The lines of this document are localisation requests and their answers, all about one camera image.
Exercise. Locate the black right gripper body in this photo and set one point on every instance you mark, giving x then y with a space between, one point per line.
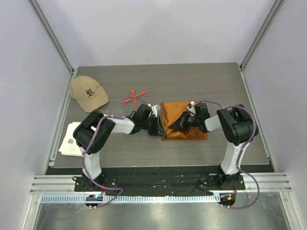
191 121

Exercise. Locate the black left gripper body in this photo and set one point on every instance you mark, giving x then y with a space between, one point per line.
152 125

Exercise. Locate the orange cloth napkin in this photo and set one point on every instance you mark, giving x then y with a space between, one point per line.
170 112

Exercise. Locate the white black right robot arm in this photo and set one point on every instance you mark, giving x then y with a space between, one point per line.
239 127

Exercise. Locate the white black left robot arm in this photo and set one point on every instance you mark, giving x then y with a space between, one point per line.
92 133

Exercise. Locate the orange plastic fork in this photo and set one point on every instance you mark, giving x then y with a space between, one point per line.
132 90

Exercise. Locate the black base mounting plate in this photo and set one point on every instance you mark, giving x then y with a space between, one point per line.
159 181

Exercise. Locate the beige baseball cap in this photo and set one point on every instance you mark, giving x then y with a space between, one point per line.
89 94

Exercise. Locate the white folded towel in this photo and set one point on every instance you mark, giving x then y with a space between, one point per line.
69 146

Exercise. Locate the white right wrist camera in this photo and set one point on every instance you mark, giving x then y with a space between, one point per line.
191 108

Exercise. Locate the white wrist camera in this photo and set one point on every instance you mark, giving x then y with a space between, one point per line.
191 108
154 110

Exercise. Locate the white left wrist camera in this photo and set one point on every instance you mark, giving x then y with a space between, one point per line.
154 110

